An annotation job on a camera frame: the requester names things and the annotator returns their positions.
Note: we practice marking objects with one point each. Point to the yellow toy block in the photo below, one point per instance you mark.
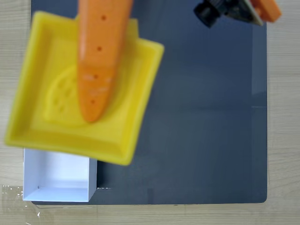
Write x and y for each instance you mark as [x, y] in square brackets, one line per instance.
[47, 58]

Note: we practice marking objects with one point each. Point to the clear tape patch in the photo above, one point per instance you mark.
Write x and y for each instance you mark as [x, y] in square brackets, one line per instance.
[11, 197]

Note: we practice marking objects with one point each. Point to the white cardboard box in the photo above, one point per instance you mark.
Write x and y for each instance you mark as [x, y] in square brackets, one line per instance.
[58, 171]

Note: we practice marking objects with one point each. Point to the dark grey mat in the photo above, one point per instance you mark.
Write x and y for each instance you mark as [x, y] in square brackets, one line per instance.
[199, 117]

